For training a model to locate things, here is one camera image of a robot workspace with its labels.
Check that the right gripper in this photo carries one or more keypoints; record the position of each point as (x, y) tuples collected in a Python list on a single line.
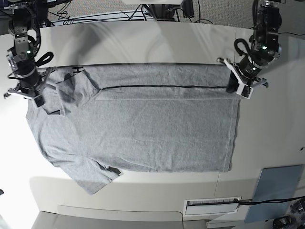
[(31, 84)]

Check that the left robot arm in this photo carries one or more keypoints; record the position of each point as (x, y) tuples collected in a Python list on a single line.
[(259, 52)]

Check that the blue-grey board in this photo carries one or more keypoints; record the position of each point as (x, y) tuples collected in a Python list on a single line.
[(273, 183)]

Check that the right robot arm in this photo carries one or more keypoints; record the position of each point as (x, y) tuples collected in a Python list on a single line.
[(25, 29)]

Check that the grey T-shirt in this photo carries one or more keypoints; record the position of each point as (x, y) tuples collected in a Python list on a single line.
[(143, 118)]

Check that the central camera stand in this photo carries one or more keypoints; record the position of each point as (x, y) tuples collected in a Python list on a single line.
[(168, 12)]

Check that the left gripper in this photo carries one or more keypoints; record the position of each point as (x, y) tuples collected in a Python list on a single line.
[(243, 77)]

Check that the white cable grommet tray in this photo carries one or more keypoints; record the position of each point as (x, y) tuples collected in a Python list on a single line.
[(210, 206)]

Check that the black device bottom right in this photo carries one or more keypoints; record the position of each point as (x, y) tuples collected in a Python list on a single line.
[(285, 222)]

